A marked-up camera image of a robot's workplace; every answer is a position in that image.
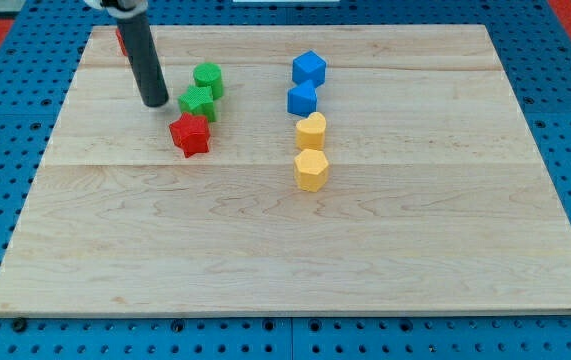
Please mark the blue cube block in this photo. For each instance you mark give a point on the blue cube block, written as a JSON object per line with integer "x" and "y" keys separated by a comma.
{"x": 309, "y": 66}

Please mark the yellow hexagon block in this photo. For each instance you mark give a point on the yellow hexagon block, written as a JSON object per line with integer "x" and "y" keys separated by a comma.
{"x": 311, "y": 170}

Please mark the light wooden board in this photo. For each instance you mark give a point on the light wooden board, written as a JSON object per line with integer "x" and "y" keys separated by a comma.
{"x": 437, "y": 203}

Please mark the yellow heart block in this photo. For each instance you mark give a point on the yellow heart block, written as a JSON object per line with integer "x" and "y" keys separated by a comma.
{"x": 310, "y": 132}

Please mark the blue triangular block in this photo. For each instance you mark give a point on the blue triangular block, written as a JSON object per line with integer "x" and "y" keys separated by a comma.
{"x": 302, "y": 99}

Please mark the red star block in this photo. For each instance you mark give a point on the red star block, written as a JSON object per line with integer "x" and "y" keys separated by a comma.
{"x": 191, "y": 134}

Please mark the green star block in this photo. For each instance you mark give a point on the green star block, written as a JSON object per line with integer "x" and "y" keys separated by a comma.
{"x": 198, "y": 101}

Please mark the green cylinder block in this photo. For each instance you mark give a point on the green cylinder block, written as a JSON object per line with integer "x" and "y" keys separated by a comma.
{"x": 209, "y": 74}

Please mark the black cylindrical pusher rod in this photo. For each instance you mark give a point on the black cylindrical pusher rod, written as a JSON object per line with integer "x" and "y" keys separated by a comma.
{"x": 133, "y": 25}

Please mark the red block behind rod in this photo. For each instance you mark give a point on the red block behind rod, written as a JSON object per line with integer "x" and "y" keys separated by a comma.
{"x": 121, "y": 43}

